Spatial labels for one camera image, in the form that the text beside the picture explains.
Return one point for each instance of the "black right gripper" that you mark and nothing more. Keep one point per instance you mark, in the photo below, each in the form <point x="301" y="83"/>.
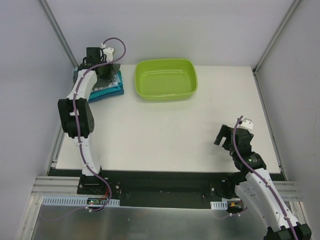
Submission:
<point x="227" y="137"/>

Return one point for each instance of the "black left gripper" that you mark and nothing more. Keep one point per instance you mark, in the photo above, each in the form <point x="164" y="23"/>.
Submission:
<point x="105" y="71"/>

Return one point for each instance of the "dark grey t-shirt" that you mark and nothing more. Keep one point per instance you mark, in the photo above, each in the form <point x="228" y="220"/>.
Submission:
<point x="74" y="74"/>

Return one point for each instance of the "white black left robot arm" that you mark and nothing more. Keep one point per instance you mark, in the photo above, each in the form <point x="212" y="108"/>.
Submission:
<point x="75" y="114"/>

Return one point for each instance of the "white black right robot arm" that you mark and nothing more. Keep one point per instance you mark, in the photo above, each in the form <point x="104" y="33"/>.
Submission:
<point x="253" y="184"/>

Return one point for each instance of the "light blue printed folded t-shirt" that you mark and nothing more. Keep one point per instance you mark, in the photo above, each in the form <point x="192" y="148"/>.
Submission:
<point x="88" y="78"/>

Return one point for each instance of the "teal folded t-shirt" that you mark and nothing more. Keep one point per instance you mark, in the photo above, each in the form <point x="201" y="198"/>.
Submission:
<point x="110" y="92"/>

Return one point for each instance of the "lime green plastic tub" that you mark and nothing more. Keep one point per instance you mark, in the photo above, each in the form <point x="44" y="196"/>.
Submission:
<point x="169" y="79"/>

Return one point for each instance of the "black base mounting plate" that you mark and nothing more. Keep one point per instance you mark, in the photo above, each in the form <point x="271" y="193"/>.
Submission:
<point x="157" y="189"/>

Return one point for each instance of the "left aluminium frame post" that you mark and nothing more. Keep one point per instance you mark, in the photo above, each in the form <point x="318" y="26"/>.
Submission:
<point x="57" y="31"/>

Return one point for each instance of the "aluminium frame post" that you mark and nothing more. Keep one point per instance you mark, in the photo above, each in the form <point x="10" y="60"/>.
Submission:
<point x="57" y="31"/>
<point x="281" y="27"/>

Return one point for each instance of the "right aluminium frame post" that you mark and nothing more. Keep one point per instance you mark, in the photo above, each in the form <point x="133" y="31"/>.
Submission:
<point x="281" y="27"/>

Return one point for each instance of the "right white slotted cable duct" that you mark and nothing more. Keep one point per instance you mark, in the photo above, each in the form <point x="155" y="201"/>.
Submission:
<point x="219" y="205"/>

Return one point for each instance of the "white slotted cable duct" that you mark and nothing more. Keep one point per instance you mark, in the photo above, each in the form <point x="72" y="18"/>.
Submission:
<point x="219" y="205"/>
<point x="75" y="201"/>

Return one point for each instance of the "aluminium front rail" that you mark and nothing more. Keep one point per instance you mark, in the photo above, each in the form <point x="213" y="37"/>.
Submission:
<point x="68" y="185"/>

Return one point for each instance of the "left white slotted cable duct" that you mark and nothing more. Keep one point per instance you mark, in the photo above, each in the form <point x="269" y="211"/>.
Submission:
<point x="75" y="201"/>

